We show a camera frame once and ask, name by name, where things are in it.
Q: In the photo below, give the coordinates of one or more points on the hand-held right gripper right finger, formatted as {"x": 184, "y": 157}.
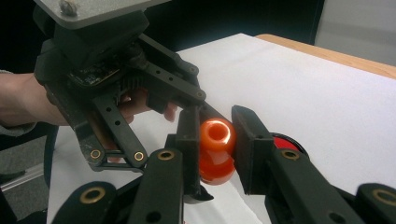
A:
{"x": 252, "y": 155}

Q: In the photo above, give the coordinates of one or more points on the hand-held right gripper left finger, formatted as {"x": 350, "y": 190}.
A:
{"x": 190, "y": 149}

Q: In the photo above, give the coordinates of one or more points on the round red ink pad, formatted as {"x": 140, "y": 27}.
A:
{"x": 285, "y": 143}

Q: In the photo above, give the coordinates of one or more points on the dark curtain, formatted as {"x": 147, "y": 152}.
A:
{"x": 249, "y": 15}

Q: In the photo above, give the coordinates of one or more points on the wooden table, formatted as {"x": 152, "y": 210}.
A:
{"x": 342, "y": 59}

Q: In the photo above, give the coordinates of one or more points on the aluminium floor rail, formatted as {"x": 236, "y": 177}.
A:
{"x": 21, "y": 177}

